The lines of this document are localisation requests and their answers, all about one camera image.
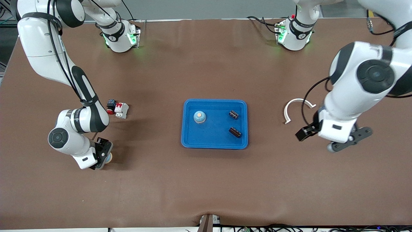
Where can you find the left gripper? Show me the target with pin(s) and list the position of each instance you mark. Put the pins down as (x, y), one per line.
(309, 130)

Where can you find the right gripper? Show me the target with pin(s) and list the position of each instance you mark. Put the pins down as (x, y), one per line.
(103, 147)

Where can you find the blue bell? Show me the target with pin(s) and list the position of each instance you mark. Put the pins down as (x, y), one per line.
(110, 158)
(199, 117)

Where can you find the large black electrolytic capacitor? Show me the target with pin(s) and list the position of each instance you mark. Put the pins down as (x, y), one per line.
(235, 132)

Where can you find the small black electrolytic capacitor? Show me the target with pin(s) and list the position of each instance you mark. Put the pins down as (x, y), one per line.
(234, 114)

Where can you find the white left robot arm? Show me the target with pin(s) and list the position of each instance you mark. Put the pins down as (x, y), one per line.
(375, 74)

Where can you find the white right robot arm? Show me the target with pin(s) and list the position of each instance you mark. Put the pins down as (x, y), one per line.
(35, 35)

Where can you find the blue plastic tray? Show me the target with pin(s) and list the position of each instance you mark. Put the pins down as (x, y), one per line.
(214, 135)

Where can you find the white curved plastic clamp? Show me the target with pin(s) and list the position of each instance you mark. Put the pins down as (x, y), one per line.
(285, 113)

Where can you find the red push button black body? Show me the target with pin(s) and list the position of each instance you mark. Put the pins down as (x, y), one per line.
(111, 106)

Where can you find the white circuit breaker red switch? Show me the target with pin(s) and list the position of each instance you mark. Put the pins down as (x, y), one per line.
(121, 110)

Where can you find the grey metal bracket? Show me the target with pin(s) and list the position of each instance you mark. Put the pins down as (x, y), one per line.
(208, 222)

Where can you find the aluminium frame corner post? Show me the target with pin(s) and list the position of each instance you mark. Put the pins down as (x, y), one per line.
(9, 13)

